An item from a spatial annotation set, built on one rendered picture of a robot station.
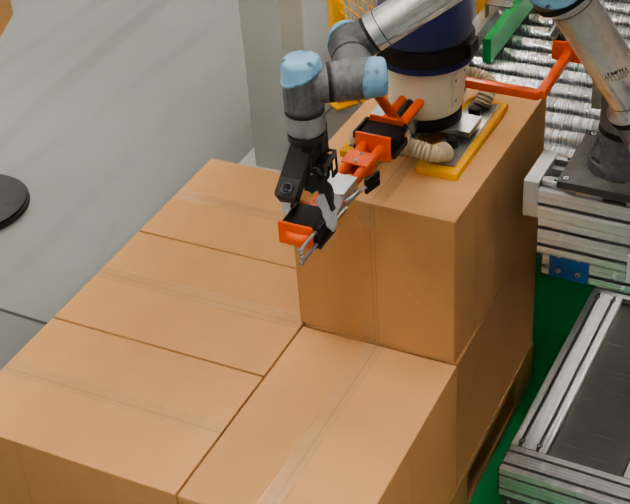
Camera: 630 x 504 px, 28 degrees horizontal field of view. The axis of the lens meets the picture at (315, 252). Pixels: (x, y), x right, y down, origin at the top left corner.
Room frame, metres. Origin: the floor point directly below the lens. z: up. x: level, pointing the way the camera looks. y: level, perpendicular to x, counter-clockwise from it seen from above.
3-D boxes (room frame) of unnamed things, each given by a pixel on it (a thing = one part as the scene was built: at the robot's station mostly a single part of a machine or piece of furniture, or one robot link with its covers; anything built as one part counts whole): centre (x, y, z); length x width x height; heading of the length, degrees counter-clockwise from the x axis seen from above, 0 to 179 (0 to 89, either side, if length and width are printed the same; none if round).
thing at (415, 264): (2.53, -0.27, 0.75); 0.60 x 0.40 x 0.40; 150
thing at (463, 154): (2.50, -0.36, 0.97); 0.34 x 0.10 x 0.05; 151
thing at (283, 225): (2.02, 0.02, 1.07); 0.08 x 0.07 x 0.05; 151
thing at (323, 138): (2.04, -0.01, 1.21); 0.09 x 0.08 x 0.12; 151
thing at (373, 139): (2.32, -0.16, 1.07); 0.10 x 0.08 x 0.06; 61
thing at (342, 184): (2.14, -0.06, 1.07); 0.07 x 0.07 x 0.04; 61
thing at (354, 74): (2.05, -0.10, 1.37); 0.11 x 0.11 x 0.08; 3
